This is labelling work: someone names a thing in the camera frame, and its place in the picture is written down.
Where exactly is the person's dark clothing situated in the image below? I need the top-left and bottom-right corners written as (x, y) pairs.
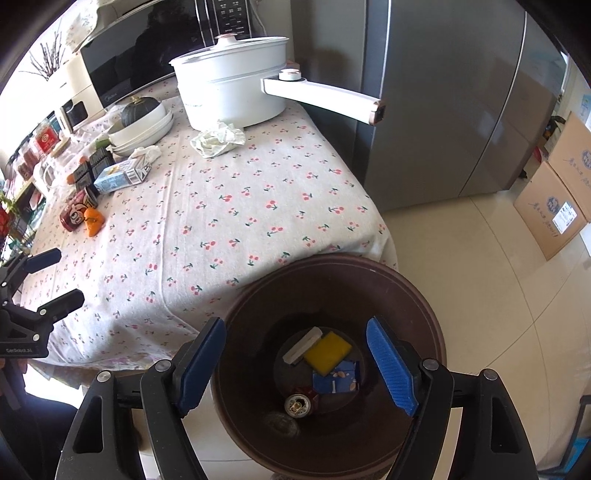
top-left (0, 360), bottom-right (81, 467)

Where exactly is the red tin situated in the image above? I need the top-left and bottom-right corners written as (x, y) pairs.
top-left (34, 127), bottom-right (61, 153)

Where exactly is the empty red can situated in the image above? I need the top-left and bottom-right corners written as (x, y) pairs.
top-left (284, 385), bottom-right (319, 418)

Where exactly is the floral cover cloth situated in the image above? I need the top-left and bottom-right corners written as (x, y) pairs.
top-left (60, 0), bottom-right (153, 51)

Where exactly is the orange peel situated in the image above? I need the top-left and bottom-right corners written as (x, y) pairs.
top-left (84, 208), bottom-right (106, 237)

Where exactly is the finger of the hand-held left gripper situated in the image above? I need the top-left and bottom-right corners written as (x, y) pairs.
top-left (18, 248), bottom-right (62, 275)
top-left (36, 289), bottom-right (85, 324)

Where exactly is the blue and white milk carton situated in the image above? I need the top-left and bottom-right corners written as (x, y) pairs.
top-left (93, 157), bottom-right (153, 195)

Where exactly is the white bar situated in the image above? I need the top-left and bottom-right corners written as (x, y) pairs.
top-left (283, 327), bottom-right (322, 365)

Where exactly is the white saucepan with green handle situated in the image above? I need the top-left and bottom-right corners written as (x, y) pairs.
top-left (107, 102), bottom-right (168, 146)

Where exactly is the blue snack wrapper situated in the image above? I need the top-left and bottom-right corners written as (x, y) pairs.
top-left (311, 360), bottom-right (361, 394)

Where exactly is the white electric cooking pot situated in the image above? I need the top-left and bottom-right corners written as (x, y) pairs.
top-left (169, 34), bottom-right (387, 130)

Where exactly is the grey refrigerator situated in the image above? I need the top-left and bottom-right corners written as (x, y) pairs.
top-left (290, 0), bottom-right (571, 213)

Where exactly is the dark green pumpkin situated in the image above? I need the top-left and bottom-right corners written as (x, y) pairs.
top-left (120, 96), bottom-right (162, 127)

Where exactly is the red drink can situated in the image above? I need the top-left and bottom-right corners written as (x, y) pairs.
top-left (60, 187), bottom-right (100, 232)

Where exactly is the black microwave oven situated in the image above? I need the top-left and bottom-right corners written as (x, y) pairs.
top-left (78, 0), bottom-right (259, 109)

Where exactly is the brown round trash bin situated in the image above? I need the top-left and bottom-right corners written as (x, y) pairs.
top-left (211, 253), bottom-right (448, 476)

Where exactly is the cardboard box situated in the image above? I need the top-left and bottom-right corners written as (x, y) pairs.
top-left (513, 161), bottom-right (589, 261)
top-left (545, 111), bottom-right (591, 195)

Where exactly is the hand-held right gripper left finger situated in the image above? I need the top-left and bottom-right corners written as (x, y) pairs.
top-left (60, 316), bottom-right (228, 480)

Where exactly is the cherry print tablecloth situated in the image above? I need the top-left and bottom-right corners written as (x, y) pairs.
top-left (18, 85), bottom-right (400, 384)

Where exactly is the crumpled white tissue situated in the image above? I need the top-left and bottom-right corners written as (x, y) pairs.
top-left (129, 145), bottom-right (162, 167)
top-left (190, 120), bottom-right (246, 160)

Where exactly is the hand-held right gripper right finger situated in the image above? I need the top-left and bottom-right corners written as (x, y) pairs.
top-left (366, 316), bottom-right (541, 480)

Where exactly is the dried branch bouquet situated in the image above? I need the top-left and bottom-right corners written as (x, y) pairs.
top-left (18, 32), bottom-right (65, 81)

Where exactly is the black wire rack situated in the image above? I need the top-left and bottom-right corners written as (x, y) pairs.
top-left (0, 185), bottom-right (42, 264)

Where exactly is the cream appliance with black window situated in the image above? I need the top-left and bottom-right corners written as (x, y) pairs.
top-left (44, 55), bottom-right (109, 134)

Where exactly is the small yellow packet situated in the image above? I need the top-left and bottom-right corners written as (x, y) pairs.
top-left (303, 332), bottom-right (352, 374)

